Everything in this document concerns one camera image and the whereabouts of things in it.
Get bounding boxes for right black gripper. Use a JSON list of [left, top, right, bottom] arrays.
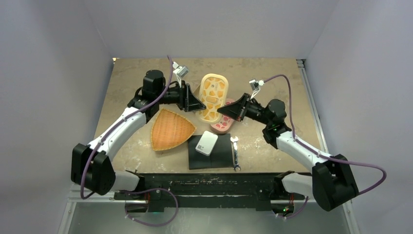
[[218, 93, 272, 126]]

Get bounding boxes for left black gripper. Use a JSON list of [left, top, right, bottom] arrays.
[[155, 80, 205, 112]]

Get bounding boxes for pink lunch box lid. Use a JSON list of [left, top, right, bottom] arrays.
[[217, 115, 235, 126]]

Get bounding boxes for cream lunch box lid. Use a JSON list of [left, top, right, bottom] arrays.
[[196, 73, 229, 124]]

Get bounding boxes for pink lunch box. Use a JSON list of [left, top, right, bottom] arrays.
[[210, 122, 232, 134]]

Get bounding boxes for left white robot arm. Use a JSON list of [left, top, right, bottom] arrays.
[[71, 66, 206, 199]]

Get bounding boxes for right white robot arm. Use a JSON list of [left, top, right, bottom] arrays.
[[217, 94, 359, 211]]

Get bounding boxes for silver open-end wrench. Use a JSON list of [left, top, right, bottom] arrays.
[[230, 136, 241, 171]]

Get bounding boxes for woven bamboo basket tray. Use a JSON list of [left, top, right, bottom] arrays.
[[150, 109, 197, 151]]

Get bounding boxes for white power bank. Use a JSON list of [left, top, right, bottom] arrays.
[[195, 131, 218, 156]]

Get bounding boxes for right black foam block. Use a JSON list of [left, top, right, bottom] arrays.
[[210, 134, 233, 168]]

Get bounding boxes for black foam block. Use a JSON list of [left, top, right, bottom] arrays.
[[187, 135, 211, 170], [210, 134, 233, 168]]

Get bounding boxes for left black foam block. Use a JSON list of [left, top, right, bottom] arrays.
[[187, 135, 211, 170]]

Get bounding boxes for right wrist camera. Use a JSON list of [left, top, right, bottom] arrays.
[[249, 79, 265, 99]]

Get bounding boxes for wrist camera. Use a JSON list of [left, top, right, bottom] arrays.
[[249, 79, 265, 99], [172, 62, 189, 87]]

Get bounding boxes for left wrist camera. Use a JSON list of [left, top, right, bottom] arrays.
[[172, 62, 189, 87]]

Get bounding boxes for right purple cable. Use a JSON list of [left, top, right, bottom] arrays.
[[263, 74, 387, 196]]

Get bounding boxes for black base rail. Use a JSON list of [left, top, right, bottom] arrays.
[[114, 173, 305, 212]]

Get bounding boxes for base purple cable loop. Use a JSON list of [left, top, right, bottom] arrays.
[[124, 189, 179, 227]]

